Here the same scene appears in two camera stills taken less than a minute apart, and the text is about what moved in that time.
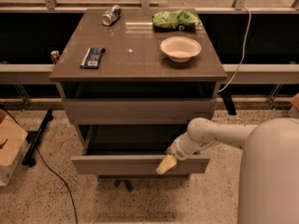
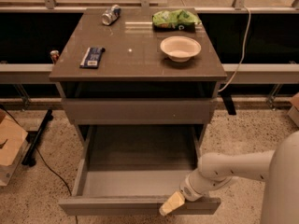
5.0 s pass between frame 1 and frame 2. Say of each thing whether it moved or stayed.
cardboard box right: stayed
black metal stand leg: stayed
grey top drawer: stayed
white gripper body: moved
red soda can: stayed
